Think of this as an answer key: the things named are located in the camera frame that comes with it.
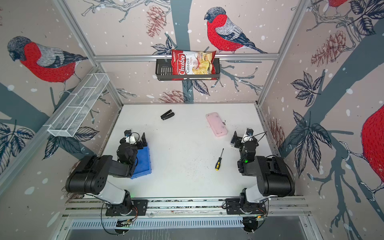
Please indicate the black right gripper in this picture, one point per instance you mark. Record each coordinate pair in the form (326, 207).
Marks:
(237, 139)

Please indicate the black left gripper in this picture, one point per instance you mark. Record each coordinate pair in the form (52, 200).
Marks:
(141, 143)

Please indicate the yellow black handled screwdriver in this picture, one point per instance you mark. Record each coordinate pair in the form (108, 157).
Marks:
(218, 163)

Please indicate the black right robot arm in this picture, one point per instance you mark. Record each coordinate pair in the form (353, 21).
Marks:
(273, 177)

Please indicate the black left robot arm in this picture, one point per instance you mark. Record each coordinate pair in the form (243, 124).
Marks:
(90, 177)

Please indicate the blue plastic bin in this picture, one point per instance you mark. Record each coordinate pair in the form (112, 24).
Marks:
(143, 167)

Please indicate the pink rectangular case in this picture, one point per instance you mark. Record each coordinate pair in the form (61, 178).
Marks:
(216, 124)

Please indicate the red cassava chips bag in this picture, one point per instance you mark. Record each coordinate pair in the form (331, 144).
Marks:
(202, 62)

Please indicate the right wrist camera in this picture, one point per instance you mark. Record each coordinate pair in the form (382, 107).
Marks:
(248, 135)

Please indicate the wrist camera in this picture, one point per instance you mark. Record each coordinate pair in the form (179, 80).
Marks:
(129, 137)
(248, 135)

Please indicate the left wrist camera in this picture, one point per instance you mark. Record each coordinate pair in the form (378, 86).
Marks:
(129, 137)

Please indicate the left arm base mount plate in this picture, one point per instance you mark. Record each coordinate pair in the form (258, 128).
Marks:
(138, 207)

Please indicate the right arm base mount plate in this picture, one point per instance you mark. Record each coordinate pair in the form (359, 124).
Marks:
(236, 206)

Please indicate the black wire wall basket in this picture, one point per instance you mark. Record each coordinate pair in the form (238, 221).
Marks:
(166, 72)

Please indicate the white mesh wall shelf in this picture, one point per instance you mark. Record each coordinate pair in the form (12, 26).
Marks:
(81, 101)

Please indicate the aluminium front rail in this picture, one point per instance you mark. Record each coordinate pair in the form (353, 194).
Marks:
(189, 207)

